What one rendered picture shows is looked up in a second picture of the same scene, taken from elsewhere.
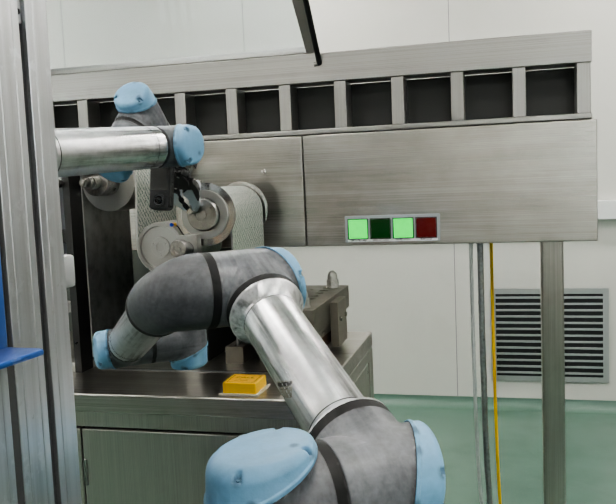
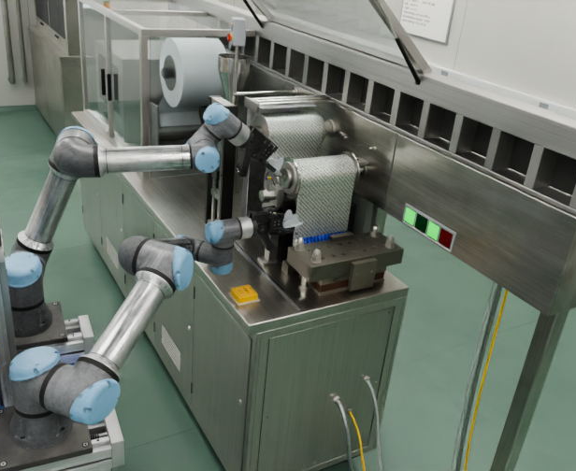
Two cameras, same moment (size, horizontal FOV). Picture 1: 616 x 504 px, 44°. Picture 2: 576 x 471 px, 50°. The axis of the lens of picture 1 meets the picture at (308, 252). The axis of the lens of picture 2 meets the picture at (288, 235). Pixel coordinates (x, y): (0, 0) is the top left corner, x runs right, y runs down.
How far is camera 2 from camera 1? 1.42 m
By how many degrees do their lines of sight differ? 46
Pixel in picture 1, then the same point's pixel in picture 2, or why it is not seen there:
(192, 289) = (123, 259)
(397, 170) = (440, 187)
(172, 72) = (346, 54)
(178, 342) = (209, 258)
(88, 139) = (127, 158)
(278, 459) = (21, 367)
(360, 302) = not seen: outside the picture
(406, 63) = (467, 107)
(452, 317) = not seen: outside the picture
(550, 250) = not seen: hidden behind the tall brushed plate
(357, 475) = (50, 390)
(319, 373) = (106, 335)
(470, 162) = (484, 206)
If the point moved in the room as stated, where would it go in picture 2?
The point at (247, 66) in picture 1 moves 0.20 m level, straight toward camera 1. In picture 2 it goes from (381, 67) to (348, 72)
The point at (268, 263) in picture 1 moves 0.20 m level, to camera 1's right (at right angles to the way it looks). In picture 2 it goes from (161, 261) to (206, 292)
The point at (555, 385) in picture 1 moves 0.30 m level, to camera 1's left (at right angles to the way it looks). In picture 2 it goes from (522, 395) to (445, 351)
